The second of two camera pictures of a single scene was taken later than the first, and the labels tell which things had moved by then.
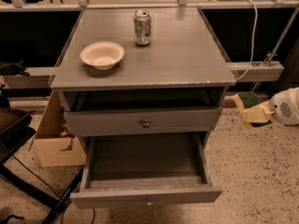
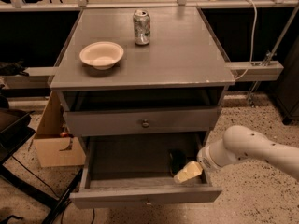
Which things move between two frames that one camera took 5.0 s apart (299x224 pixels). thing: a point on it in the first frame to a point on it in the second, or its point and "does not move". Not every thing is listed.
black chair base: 16,127 does not move
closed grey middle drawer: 151,120 does not move
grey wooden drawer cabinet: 170,90 does not move
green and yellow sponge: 250,99 to 177,161
